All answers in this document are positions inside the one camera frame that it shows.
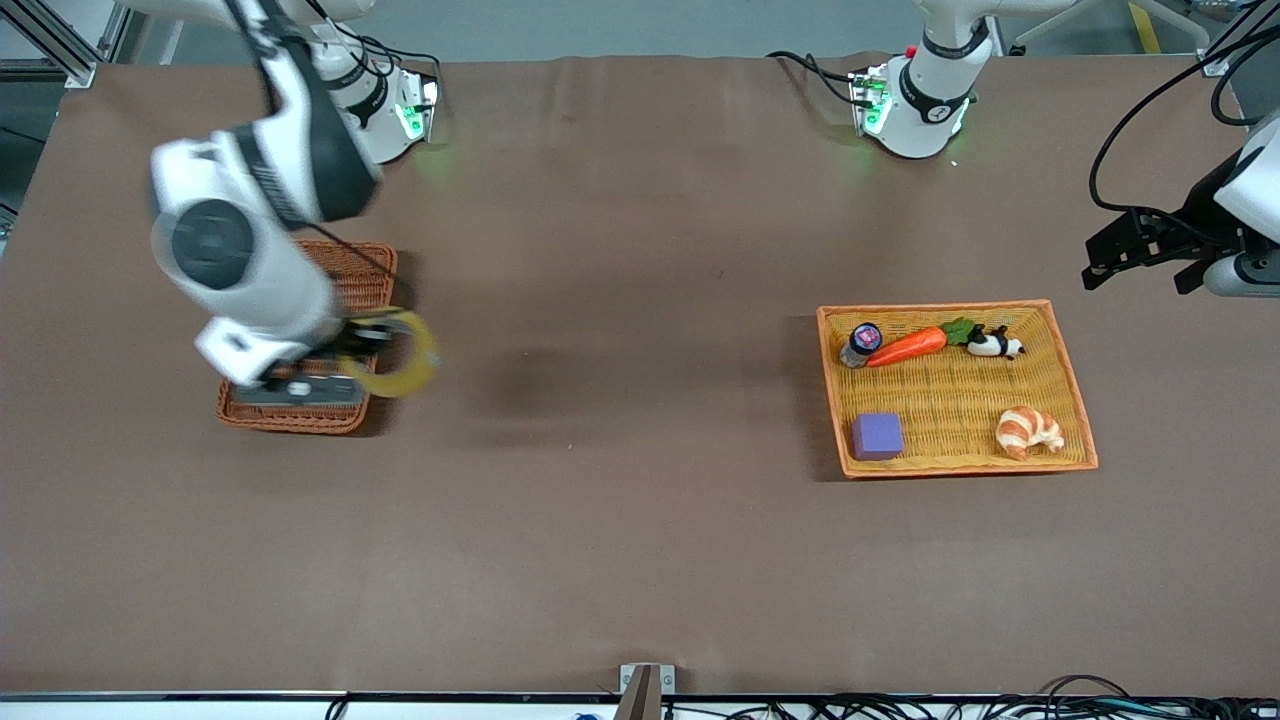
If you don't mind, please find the clear yellowish tape roll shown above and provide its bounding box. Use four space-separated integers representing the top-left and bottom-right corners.
340 308 439 399

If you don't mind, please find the brown wicker basket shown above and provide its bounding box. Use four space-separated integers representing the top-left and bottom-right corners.
216 239 399 436

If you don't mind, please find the orange wicker basket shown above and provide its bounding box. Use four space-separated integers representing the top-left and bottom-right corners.
816 299 1099 480

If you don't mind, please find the black white panda toy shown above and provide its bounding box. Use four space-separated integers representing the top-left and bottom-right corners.
966 325 1027 361

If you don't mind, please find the toy croissant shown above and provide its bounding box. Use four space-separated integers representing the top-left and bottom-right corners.
995 406 1065 462

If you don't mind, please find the orange toy carrot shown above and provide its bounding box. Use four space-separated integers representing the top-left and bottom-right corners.
866 317 986 369

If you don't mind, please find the brown table cover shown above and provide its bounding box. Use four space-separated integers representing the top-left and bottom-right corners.
0 52 1280 698

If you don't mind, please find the small jar purple lid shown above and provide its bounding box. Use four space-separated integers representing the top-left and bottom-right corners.
839 322 884 370

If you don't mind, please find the purple foam cube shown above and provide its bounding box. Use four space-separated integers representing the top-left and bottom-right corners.
851 412 906 462

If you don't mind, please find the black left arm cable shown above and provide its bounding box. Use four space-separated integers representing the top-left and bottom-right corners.
1089 24 1280 219

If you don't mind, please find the aluminium frame profile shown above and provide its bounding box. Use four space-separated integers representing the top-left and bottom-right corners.
1195 0 1263 77
0 0 136 89

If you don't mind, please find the black right base cable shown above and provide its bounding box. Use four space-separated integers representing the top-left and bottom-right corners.
320 20 443 96

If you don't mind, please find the black base cable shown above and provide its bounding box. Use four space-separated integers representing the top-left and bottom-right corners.
320 20 443 96
767 50 863 106

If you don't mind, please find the black left base cable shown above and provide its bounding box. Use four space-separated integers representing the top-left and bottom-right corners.
767 50 863 106

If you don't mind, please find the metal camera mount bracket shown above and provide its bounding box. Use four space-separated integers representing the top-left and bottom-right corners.
619 663 676 720

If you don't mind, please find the black cable bundle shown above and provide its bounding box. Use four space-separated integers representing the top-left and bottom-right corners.
660 675 1280 720

